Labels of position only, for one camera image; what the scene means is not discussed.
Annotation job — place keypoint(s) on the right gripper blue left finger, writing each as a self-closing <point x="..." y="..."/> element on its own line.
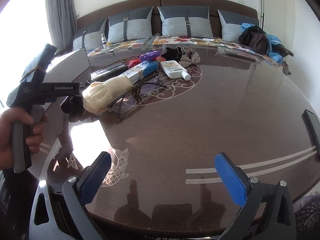
<point x="92" y="178"/>

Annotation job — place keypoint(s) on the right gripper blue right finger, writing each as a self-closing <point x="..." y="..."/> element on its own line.
<point x="233" y="178"/>

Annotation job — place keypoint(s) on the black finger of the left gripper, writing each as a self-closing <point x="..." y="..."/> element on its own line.
<point x="36" y="70"/>

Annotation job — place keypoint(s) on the dark furry hair clip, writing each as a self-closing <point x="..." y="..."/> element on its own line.
<point x="72" y="105"/>

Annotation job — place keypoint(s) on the black frame eyeglasses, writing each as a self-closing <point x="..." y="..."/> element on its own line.
<point x="141" y="88"/>

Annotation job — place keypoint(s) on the person's left hand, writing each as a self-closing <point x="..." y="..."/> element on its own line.
<point x="21" y="134"/>

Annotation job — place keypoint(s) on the cream knitted glove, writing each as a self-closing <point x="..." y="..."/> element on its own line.
<point x="98" y="95"/>

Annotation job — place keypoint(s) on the grey pillow far left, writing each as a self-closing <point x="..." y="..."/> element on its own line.
<point x="89" y="37"/>

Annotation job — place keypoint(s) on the grey pillow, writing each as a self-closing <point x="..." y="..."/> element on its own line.
<point x="130" y="25"/>
<point x="186" y="21"/>
<point x="230" y="23"/>
<point x="89" y="37"/>

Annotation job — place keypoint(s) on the grey curtain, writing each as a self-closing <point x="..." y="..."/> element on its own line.
<point x="61" y="17"/>

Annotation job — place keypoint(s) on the small white pump bottle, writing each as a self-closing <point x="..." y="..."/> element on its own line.
<point x="104" y="41"/>

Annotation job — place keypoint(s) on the black rectangular box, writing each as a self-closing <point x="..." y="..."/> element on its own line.
<point x="109" y="72"/>

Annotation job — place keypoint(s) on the red small packet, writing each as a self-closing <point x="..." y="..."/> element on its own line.
<point x="133" y="62"/>

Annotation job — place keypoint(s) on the black phone at table edge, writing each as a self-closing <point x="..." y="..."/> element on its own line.
<point x="312" y="122"/>

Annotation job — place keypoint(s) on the blue white toothpaste box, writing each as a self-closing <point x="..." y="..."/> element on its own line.
<point x="140" y="71"/>

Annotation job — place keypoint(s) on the purple plastic toy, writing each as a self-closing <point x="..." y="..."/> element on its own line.
<point x="150" y="55"/>

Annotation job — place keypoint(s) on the white lotion bottle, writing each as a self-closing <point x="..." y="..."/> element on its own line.
<point x="174" y="70"/>

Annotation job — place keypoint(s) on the clear plastic sleeve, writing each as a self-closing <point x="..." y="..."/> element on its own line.
<point x="237" y="54"/>

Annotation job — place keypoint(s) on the beige patterned scrunchie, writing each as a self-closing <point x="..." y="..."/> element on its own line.
<point x="189" y="57"/>

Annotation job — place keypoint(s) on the black fabric pouch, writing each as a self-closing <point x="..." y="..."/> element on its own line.
<point x="173" y="54"/>

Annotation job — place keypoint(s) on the black handbag on sofa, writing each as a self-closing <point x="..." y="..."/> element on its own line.
<point x="255" y="38"/>

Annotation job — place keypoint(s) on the blue cloth on sofa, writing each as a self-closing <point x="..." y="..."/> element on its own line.
<point x="272" y="41"/>

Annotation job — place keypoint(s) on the grey pillow right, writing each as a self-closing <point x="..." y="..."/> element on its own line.
<point x="230" y="23"/>

